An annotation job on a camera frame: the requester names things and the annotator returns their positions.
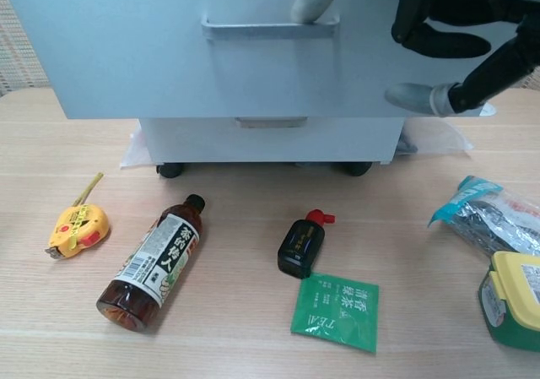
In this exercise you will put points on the white low drawer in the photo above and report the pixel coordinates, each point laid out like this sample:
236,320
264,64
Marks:
190,140

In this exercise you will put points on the brown tea bottle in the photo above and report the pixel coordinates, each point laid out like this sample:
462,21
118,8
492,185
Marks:
152,261

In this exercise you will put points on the white cabinet body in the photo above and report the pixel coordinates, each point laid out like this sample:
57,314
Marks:
270,161

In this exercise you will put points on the green tea sachet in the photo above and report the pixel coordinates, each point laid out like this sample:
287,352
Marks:
337,311

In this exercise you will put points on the teal snack bag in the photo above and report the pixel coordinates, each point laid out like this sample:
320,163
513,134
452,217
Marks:
485,218

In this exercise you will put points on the yellow lid green container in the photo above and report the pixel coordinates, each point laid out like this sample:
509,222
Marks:
514,294

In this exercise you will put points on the yellow tape measure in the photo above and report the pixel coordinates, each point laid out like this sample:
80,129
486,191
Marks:
82,227

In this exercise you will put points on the white medium drawer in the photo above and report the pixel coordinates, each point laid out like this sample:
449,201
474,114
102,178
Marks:
126,58

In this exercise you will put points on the black caster wheel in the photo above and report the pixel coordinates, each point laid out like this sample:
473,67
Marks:
356,169
170,171

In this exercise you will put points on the black ink bottle red cap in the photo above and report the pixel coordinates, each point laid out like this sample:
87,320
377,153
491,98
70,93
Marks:
299,244

